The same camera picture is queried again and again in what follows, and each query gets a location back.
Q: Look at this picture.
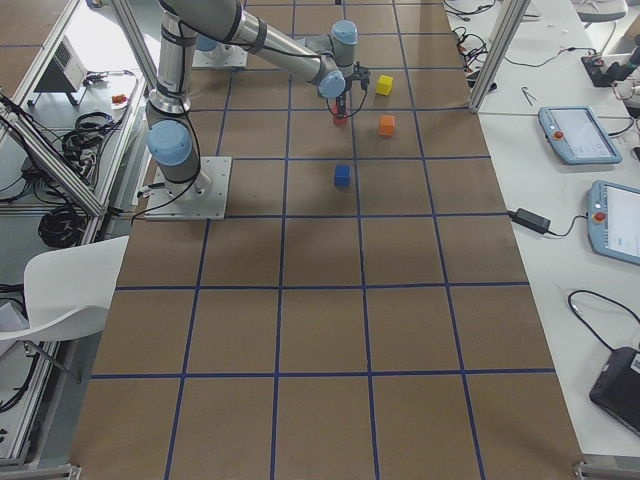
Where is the upper blue teach pendant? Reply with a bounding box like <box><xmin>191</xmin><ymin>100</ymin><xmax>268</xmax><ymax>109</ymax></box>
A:
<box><xmin>537</xmin><ymin>106</ymin><xmax>622</xmax><ymax>165</ymax></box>

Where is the white plastic chair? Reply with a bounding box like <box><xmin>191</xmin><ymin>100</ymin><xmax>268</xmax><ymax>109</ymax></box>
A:
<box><xmin>1</xmin><ymin>236</ymin><xmax>129</xmax><ymax>382</ymax></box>

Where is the blue teach pendant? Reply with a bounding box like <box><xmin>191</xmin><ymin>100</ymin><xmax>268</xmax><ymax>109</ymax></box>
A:
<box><xmin>537</xmin><ymin>106</ymin><xmax>622</xmax><ymax>165</ymax></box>
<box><xmin>587</xmin><ymin>180</ymin><xmax>639</xmax><ymax>265</ymax></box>

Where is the orange wooden block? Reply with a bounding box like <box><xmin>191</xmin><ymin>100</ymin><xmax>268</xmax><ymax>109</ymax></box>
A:
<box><xmin>378</xmin><ymin>114</ymin><xmax>396</xmax><ymax>137</ymax></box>

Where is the metal hex key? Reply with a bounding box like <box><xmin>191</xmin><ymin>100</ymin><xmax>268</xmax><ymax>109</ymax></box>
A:
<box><xmin>521</xmin><ymin>86</ymin><xmax>536</xmax><ymax>106</ymax></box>

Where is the yellow wooden block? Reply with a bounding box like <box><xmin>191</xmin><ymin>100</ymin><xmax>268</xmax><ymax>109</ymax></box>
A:
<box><xmin>375</xmin><ymin>75</ymin><xmax>394</xmax><ymax>97</ymax></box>

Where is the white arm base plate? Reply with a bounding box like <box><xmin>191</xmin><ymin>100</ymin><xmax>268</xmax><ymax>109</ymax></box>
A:
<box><xmin>192</xmin><ymin>43</ymin><xmax>247</xmax><ymax>70</ymax></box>
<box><xmin>144</xmin><ymin>156</ymin><xmax>232</xmax><ymax>221</ymax></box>

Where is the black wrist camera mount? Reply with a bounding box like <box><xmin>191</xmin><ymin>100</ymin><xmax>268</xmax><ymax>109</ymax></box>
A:
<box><xmin>352</xmin><ymin>61</ymin><xmax>371</xmax><ymax>92</ymax></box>

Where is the blue wooden block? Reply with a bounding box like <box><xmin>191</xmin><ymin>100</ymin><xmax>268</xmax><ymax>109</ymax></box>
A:
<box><xmin>333</xmin><ymin>164</ymin><xmax>351</xmax><ymax>188</ymax></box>

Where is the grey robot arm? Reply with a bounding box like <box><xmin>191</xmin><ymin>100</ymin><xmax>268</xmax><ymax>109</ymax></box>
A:
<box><xmin>146</xmin><ymin>1</ymin><xmax>369</xmax><ymax>216</ymax></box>

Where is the black tablet device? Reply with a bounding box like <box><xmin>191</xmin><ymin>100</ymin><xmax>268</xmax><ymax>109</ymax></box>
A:
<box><xmin>589</xmin><ymin>347</ymin><xmax>639</xmax><ymax>435</ymax></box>

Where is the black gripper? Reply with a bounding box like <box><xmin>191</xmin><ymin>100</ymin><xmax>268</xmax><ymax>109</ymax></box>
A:
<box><xmin>332</xmin><ymin>91</ymin><xmax>348</xmax><ymax>116</ymax></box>

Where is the grey control box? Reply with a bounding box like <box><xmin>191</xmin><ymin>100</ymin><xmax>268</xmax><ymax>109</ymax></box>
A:
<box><xmin>34</xmin><ymin>36</ymin><xmax>88</xmax><ymax>106</ymax></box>

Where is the lower blue teach pendant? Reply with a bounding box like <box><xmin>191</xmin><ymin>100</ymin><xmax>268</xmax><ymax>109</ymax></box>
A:
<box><xmin>587</xmin><ymin>180</ymin><xmax>639</xmax><ymax>265</ymax></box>

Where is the aluminium frame post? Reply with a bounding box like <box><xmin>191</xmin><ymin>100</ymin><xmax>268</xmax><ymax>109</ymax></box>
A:
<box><xmin>469</xmin><ymin>0</ymin><xmax>530</xmax><ymax>113</ymax></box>

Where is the black power brick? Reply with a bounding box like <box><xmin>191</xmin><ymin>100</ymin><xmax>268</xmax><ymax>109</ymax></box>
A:
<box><xmin>508</xmin><ymin>208</ymin><xmax>551</xmax><ymax>234</ymax></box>

